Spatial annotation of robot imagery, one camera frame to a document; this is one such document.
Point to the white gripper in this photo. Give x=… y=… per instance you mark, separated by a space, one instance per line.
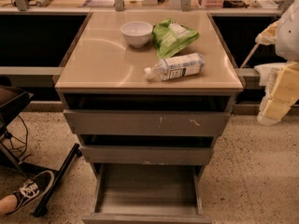
x=289 y=34

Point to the clear plastic water bottle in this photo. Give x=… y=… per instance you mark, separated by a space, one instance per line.
x=176 y=67

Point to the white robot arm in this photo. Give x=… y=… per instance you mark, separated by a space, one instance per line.
x=287 y=43

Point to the grey drawer cabinet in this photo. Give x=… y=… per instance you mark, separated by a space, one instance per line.
x=102 y=62

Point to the top grey drawer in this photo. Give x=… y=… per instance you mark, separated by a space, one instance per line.
x=136 y=114

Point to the middle grey drawer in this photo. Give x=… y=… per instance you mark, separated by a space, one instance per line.
x=157 y=150

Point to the bottom grey open drawer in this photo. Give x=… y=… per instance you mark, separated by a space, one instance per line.
x=146 y=194

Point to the white stick with black tip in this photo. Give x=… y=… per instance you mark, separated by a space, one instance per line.
x=249 y=55

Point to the green snack bag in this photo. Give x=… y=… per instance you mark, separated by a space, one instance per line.
x=169 y=38

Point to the white ceramic bowl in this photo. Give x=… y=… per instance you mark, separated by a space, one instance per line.
x=137 y=33

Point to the black and white sneaker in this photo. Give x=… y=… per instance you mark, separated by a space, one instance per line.
x=32 y=189

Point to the person's ankle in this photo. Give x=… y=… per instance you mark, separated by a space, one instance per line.
x=8 y=204

